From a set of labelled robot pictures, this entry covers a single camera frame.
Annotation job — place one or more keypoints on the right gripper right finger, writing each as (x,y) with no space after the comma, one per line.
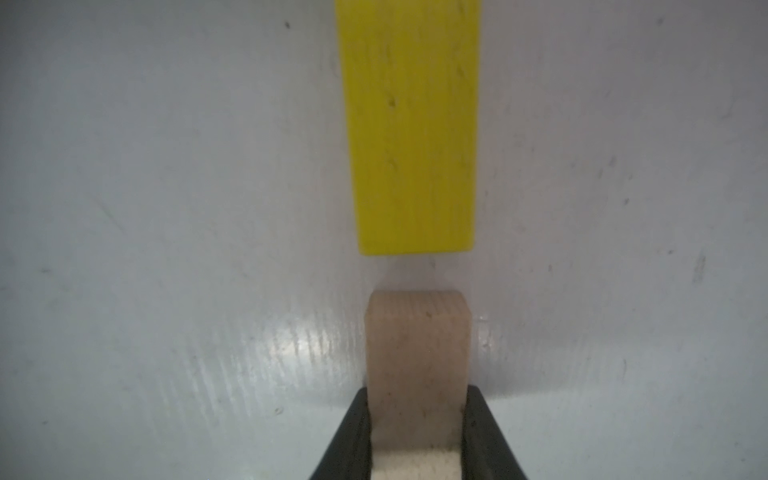
(485,453)

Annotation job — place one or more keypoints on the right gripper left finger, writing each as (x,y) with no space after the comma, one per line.
(349,454)

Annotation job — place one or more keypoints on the yellow block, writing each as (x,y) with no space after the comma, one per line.
(410,85)

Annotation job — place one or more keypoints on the natural wood block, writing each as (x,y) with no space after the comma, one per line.
(418,347)

